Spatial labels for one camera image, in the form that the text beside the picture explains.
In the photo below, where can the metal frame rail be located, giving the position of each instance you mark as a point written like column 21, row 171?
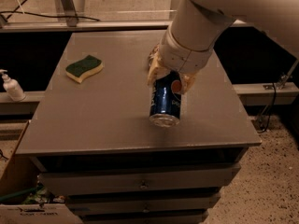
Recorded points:
column 85, row 15

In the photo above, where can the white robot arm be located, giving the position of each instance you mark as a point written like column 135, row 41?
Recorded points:
column 189, row 40

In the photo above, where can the cardboard box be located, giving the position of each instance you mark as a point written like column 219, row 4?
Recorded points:
column 18, row 180

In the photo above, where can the grey drawer cabinet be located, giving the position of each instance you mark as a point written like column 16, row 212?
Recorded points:
column 94, row 143

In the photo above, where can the white pump bottle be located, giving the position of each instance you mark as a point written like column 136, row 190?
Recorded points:
column 12, row 87

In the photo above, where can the blue pepsi can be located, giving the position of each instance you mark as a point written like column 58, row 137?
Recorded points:
column 166, row 101

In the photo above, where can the green yellow sponge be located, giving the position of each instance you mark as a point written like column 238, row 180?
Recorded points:
column 84, row 68

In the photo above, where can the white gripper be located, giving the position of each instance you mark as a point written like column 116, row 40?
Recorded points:
column 185, row 60

